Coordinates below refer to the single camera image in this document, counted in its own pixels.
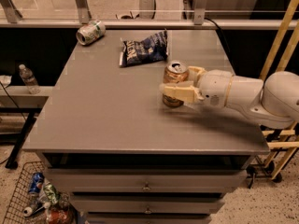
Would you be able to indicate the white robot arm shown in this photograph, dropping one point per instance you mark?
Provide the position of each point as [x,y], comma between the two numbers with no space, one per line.
[246,96]

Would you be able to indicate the crushed orange soda can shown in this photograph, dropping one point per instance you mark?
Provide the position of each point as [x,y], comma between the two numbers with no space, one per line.
[175,72]

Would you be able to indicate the dark blue chip bag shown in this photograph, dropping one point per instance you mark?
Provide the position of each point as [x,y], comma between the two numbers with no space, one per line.
[152,49]

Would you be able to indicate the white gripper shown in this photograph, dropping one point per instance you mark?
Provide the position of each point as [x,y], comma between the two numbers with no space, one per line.
[215,85]

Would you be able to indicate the red soda can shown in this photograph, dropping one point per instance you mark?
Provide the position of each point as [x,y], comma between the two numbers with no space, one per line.
[59,216]

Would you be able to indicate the wire basket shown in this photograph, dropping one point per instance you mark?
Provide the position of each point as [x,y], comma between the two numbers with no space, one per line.
[20,196]

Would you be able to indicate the clear plastic water bottle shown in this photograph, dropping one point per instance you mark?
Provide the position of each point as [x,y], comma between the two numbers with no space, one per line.
[29,79]

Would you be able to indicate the green crumpled can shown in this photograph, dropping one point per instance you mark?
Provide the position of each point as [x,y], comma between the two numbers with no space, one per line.
[51,193]

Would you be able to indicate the blue soda can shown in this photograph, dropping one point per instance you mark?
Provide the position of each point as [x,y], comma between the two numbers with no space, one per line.
[36,184]

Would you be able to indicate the small bottle in basket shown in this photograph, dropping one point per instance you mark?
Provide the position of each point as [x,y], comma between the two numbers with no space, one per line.
[34,208]

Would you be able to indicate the grey drawer cabinet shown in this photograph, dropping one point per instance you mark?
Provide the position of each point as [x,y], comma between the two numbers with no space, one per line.
[108,140]

